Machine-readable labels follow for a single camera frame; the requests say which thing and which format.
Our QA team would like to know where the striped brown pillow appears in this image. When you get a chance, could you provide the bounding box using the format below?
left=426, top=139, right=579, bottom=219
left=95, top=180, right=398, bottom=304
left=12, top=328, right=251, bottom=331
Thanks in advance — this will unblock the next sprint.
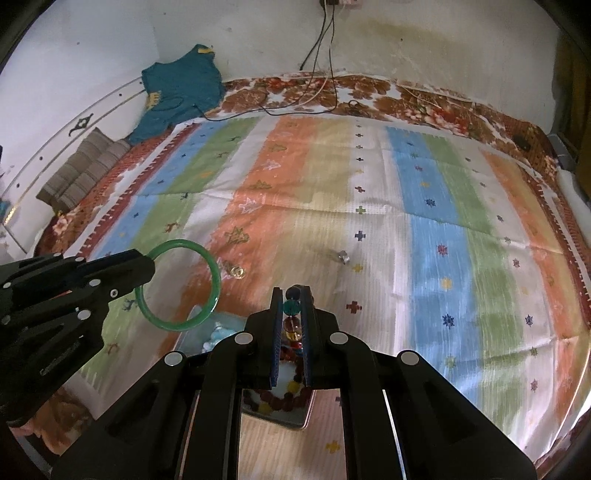
left=35, top=126, right=115, bottom=205
left=59, top=137, right=133, bottom=216

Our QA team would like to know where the long black cable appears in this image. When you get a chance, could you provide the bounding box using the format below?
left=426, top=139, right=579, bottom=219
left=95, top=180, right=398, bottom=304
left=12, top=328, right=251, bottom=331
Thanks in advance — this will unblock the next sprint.
left=157, top=4, right=366, bottom=123

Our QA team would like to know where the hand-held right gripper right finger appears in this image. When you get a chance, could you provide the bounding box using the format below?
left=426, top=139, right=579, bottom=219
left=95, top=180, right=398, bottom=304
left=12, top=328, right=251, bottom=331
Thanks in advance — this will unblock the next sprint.
left=298, top=285, right=539, bottom=480

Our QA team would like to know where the white rolled cloth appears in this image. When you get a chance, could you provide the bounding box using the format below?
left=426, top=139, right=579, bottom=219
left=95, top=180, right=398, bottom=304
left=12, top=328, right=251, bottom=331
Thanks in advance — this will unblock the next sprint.
left=555, top=167, right=591, bottom=214

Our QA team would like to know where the white cable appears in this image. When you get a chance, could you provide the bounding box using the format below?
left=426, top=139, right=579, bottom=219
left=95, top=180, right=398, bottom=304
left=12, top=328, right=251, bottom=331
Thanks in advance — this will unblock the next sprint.
left=294, top=9, right=339, bottom=110

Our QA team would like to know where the short black cable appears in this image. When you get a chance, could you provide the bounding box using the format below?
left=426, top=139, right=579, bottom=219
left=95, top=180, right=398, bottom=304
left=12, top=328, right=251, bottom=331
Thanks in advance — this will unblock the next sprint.
left=298, top=4, right=330, bottom=73

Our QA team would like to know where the rectangular metal tin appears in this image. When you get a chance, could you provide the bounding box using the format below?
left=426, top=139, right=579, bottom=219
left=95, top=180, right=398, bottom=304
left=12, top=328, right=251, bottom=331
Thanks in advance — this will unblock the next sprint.
left=178, top=311, right=315, bottom=433

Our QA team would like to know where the green jade bangle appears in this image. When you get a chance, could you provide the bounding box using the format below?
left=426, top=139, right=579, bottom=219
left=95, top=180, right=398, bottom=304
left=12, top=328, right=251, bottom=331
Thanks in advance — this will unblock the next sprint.
left=135, top=239, right=223, bottom=332

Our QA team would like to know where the mustard hanging garment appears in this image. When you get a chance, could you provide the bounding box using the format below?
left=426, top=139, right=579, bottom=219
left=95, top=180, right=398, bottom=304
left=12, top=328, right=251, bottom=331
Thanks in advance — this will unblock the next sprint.
left=551, top=33, right=591, bottom=136

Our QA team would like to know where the striped colourful mat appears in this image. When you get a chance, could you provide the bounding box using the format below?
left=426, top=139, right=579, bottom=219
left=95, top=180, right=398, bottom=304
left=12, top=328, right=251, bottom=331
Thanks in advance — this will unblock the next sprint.
left=79, top=113, right=591, bottom=468

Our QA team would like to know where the light blue bead bracelet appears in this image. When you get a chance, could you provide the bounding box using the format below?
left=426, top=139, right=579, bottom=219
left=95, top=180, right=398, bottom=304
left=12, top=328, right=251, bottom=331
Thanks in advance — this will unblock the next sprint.
left=200, top=320, right=246, bottom=354

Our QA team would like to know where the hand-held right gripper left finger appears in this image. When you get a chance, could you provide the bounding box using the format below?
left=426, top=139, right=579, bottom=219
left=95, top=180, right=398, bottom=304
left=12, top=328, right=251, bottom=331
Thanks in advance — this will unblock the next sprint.
left=51, top=286, right=284, bottom=480

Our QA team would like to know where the white bed headboard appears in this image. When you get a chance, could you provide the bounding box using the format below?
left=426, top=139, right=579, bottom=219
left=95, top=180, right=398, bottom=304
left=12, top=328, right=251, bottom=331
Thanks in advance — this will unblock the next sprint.
left=0, top=75, right=154, bottom=256

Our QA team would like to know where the brown bead necklace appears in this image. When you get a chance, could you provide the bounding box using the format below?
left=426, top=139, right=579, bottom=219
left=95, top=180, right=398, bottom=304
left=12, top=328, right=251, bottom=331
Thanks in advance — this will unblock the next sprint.
left=247, top=286, right=317, bottom=416

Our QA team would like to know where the teal garment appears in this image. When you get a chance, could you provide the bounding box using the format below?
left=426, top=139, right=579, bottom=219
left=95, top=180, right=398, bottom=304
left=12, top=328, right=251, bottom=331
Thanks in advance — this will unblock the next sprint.
left=128, top=43, right=227, bottom=147

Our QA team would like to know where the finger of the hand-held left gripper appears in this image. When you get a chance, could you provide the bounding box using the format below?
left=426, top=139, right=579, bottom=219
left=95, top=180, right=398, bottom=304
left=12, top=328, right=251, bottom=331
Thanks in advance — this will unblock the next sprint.
left=73, top=278, right=136, bottom=325
left=68, top=249, right=156, bottom=289

